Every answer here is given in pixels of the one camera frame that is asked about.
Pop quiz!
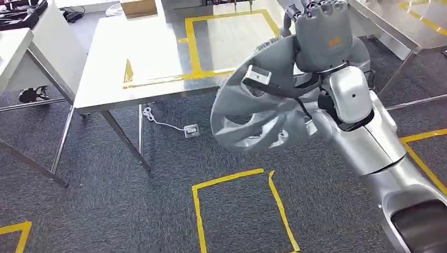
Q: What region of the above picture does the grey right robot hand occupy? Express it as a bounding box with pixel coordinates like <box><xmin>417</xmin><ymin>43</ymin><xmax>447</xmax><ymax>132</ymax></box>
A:
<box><xmin>279</xmin><ymin>0</ymin><xmax>354</xmax><ymax>74</ymax></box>

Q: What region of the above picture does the silver wheel hubcap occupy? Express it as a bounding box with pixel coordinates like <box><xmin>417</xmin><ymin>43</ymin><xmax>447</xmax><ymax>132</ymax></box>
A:
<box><xmin>210</xmin><ymin>33</ymin><xmax>372</xmax><ymax>154</ymax></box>

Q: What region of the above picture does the steel bench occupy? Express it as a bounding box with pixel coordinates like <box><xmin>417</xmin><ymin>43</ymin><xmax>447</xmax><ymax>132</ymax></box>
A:
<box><xmin>346</xmin><ymin>0</ymin><xmax>447</xmax><ymax>111</ymax></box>

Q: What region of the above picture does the yellow floor tape square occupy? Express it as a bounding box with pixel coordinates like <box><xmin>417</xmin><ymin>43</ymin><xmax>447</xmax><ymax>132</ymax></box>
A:
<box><xmin>399</xmin><ymin>128</ymin><xmax>447</xmax><ymax>196</ymax></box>
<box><xmin>191</xmin><ymin>168</ymin><xmax>302</xmax><ymax>253</ymax></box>
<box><xmin>0</xmin><ymin>220</ymin><xmax>33</xmax><ymax>253</ymax></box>

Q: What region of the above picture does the white power socket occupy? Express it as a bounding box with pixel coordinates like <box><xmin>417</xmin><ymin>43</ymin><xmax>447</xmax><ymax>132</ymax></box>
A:
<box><xmin>183</xmin><ymin>124</ymin><xmax>201</xmax><ymax>139</ymax></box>

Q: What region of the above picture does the cardboard box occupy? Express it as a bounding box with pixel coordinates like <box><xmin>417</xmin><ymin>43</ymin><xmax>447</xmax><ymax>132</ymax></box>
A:
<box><xmin>120</xmin><ymin>0</ymin><xmax>158</xmax><ymax>19</ymax></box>

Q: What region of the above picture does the black power adapter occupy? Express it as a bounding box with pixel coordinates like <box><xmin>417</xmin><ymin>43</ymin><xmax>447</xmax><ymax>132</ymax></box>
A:
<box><xmin>62</xmin><ymin>5</ymin><xmax>86</xmax><ymax>24</ymax></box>

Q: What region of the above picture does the white table with steel legs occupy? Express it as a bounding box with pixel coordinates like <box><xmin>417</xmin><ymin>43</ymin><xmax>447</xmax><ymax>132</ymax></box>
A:
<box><xmin>0</xmin><ymin>2</ymin><xmax>89</xmax><ymax>190</ymax></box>

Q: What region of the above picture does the black object on floor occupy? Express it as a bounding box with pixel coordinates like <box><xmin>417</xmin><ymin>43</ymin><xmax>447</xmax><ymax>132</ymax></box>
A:
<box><xmin>18</xmin><ymin>85</ymin><xmax>50</xmax><ymax>104</ymax></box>

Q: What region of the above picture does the black case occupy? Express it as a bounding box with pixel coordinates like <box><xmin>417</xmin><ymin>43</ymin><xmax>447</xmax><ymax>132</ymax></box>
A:
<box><xmin>0</xmin><ymin>0</ymin><xmax>49</xmax><ymax>32</ymax></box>

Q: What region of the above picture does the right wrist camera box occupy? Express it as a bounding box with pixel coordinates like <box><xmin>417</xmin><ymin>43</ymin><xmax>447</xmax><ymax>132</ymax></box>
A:
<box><xmin>241</xmin><ymin>64</ymin><xmax>322</xmax><ymax>100</ymax></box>

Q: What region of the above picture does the white socket cable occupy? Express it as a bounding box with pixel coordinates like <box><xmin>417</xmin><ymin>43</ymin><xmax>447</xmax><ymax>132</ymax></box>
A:
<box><xmin>142</xmin><ymin>106</ymin><xmax>186</xmax><ymax>132</ymax></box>

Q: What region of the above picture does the white coiled cable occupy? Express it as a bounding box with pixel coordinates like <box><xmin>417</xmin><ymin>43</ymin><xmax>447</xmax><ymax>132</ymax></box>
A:
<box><xmin>105</xmin><ymin>2</ymin><xmax>124</xmax><ymax>18</ymax></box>

